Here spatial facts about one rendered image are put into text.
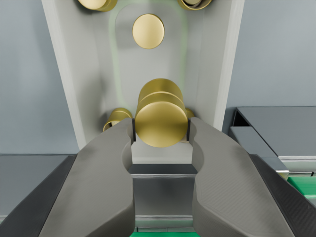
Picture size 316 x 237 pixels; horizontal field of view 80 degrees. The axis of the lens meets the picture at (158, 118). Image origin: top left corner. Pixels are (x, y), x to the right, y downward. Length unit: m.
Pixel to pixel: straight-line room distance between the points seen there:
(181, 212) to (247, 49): 0.24
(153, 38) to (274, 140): 0.18
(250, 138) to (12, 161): 0.38
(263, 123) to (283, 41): 0.12
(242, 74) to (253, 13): 0.08
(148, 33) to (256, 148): 0.17
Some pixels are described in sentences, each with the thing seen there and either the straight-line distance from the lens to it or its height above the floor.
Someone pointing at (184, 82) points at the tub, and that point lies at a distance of 0.27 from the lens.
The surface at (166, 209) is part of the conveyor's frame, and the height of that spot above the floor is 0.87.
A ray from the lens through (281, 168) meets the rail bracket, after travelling 0.20.
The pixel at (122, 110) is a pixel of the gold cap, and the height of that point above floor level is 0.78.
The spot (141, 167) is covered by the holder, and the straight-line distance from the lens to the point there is 0.32.
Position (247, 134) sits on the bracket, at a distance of 0.25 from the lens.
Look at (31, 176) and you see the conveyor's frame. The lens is 0.37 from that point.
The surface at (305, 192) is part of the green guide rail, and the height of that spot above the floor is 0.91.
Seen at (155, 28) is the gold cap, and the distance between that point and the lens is 0.22.
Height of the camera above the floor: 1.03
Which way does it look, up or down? 62 degrees down
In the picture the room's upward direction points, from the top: 179 degrees counter-clockwise
